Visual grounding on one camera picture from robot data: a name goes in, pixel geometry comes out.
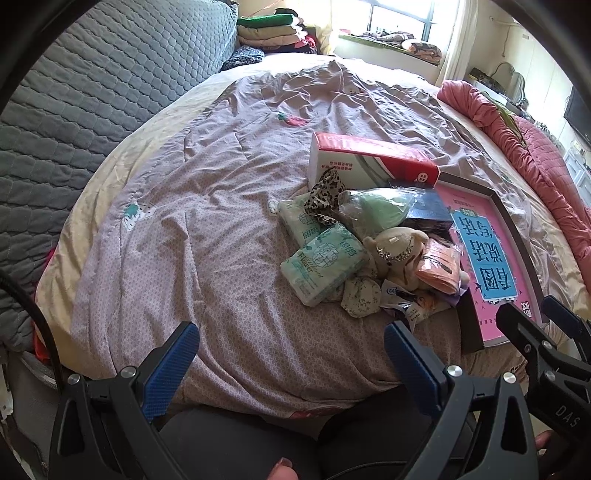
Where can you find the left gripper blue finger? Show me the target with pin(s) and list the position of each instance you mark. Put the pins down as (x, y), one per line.
(571, 324)

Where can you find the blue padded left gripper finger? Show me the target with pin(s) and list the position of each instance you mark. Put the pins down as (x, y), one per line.
(480, 429)
(104, 428)

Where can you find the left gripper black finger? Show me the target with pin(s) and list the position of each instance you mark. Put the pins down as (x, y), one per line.
(536, 346)

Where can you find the orange packet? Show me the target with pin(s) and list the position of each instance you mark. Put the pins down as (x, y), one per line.
(440, 266)

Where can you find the beige plush bear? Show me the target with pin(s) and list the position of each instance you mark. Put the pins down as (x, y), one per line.
(396, 253)

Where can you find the floral beige cloth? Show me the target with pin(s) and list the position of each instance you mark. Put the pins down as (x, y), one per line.
(361, 296)

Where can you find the green item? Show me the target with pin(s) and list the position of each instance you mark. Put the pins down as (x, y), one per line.
(367, 213)

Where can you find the green tissue pack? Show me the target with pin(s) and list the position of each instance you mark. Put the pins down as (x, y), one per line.
(318, 268)
(303, 228)

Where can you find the person's hand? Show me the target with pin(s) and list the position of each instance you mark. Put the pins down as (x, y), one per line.
(282, 470)

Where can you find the pink book in tray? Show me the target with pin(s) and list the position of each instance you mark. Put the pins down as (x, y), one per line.
(496, 259)

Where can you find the white drawer cabinet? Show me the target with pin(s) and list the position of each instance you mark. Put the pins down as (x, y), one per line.
(580, 173)

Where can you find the dark blue small box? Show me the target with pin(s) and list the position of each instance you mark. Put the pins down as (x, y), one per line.
(429, 213)

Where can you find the pink rolled duvet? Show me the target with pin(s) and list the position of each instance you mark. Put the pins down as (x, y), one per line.
(535, 158)

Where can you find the mauve dotted bed quilt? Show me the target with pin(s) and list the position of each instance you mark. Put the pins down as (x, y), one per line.
(192, 237)

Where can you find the black flat television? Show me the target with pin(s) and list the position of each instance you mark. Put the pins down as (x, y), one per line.
(578, 116)

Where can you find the cluttered side desk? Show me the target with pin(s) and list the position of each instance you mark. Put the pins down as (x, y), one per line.
(505, 85)

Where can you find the red white tissue box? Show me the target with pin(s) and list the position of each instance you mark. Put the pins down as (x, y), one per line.
(364, 163)

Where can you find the leopard print cloth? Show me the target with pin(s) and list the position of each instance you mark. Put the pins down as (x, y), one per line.
(323, 199)

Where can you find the white curtain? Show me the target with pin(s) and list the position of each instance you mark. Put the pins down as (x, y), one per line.
(456, 59)

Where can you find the clothes on window sill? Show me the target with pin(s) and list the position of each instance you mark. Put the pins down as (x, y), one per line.
(401, 41)

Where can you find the grey quilted headboard cover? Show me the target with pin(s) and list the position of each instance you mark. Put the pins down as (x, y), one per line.
(102, 78)

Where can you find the stack of folded blankets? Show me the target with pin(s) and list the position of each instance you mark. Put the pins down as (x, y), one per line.
(283, 31)

